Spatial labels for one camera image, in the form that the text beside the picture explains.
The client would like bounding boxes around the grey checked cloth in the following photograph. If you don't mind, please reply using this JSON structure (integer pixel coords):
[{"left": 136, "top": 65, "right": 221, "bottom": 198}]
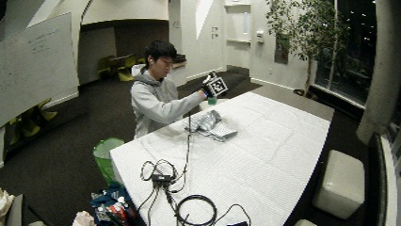
[{"left": 184, "top": 109, "right": 240, "bottom": 143}]

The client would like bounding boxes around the white cube ottoman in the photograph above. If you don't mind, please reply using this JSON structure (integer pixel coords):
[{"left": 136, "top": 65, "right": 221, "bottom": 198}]
[{"left": 312, "top": 149, "right": 366, "bottom": 220}]

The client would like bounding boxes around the looped thin black cable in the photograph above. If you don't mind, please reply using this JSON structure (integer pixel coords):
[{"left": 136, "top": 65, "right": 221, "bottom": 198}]
[{"left": 139, "top": 159, "right": 179, "bottom": 183}]

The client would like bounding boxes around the the person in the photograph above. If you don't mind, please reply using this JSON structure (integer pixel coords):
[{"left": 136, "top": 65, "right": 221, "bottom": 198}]
[{"left": 129, "top": 40, "right": 208, "bottom": 139}]

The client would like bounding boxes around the thin black glove cable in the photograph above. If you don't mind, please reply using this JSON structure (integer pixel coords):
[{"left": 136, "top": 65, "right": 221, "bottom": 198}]
[{"left": 168, "top": 109, "right": 193, "bottom": 194}]

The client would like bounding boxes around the large whiteboard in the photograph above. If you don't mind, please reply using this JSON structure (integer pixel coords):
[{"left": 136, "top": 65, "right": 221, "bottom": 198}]
[{"left": 0, "top": 12, "right": 80, "bottom": 127}]

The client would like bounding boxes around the white quilted table cover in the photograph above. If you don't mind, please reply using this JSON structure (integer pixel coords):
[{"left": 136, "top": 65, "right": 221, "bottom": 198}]
[{"left": 109, "top": 91, "right": 332, "bottom": 226}]

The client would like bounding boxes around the green trash bin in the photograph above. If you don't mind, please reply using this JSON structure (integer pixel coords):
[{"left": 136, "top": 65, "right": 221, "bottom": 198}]
[{"left": 92, "top": 137, "right": 127, "bottom": 186}]

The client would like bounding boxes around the indoor tree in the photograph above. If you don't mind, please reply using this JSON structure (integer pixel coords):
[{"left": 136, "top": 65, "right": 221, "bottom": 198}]
[{"left": 264, "top": 0, "right": 348, "bottom": 95}]

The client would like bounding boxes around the white plastic bag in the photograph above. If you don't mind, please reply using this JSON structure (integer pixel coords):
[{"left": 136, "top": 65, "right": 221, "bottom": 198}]
[{"left": 72, "top": 210, "right": 97, "bottom": 226}]

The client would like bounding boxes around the white door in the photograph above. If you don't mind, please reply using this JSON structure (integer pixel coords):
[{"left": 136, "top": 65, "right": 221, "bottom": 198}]
[{"left": 224, "top": 0, "right": 253, "bottom": 71}]

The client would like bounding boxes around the coiled thick black cable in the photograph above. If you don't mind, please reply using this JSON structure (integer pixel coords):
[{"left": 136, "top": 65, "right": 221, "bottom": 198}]
[{"left": 175, "top": 194, "right": 220, "bottom": 226}]

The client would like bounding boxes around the black hub box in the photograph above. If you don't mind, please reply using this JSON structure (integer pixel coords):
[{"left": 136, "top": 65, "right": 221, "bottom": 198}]
[{"left": 151, "top": 173, "right": 173, "bottom": 184}]

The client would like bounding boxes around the large window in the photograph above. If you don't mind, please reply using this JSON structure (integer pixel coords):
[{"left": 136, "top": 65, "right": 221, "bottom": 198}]
[{"left": 313, "top": 0, "right": 378, "bottom": 106}]

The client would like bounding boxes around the white cube of black markers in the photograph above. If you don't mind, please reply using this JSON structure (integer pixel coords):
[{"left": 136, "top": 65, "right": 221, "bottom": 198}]
[{"left": 207, "top": 76, "right": 229, "bottom": 97}]

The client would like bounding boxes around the yellow-green chair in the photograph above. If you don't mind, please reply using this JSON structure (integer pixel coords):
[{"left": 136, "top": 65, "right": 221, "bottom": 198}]
[
  {"left": 8, "top": 99, "right": 59, "bottom": 139},
  {"left": 96, "top": 56, "right": 117, "bottom": 80},
  {"left": 116, "top": 54, "right": 137, "bottom": 83}
]

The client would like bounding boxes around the dark wall picture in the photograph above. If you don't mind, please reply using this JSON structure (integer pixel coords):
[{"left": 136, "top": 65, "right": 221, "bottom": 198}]
[{"left": 273, "top": 32, "right": 290, "bottom": 65}]

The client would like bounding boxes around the blue bag of supplies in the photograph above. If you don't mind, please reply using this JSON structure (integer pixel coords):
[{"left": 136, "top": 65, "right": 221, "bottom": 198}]
[{"left": 89, "top": 183, "right": 141, "bottom": 226}]

